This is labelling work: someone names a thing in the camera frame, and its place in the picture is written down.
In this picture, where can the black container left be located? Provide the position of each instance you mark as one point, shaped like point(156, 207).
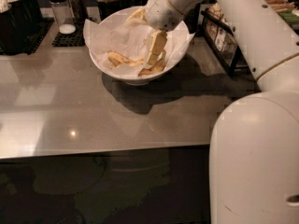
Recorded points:
point(19, 21)

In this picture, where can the large black mat left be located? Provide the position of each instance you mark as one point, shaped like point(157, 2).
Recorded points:
point(32, 42)

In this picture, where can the dark pepper shaker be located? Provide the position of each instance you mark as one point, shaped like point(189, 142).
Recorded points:
point(79, 10)

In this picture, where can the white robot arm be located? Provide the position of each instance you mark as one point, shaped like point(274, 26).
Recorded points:
point(254, 145)

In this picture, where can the black wire tea rack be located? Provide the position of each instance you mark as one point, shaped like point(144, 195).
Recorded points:
point(219, 37)

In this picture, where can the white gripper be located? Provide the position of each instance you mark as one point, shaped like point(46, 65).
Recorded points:
point(162, 13)

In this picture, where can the white paper bowl liner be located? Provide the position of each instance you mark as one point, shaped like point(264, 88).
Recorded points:
point(124, 38)

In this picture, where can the glass sugar dispenser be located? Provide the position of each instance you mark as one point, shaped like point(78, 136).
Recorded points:
point(63, 16)

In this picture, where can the black rubber mat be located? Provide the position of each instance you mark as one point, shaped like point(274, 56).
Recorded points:
point(72, 40)

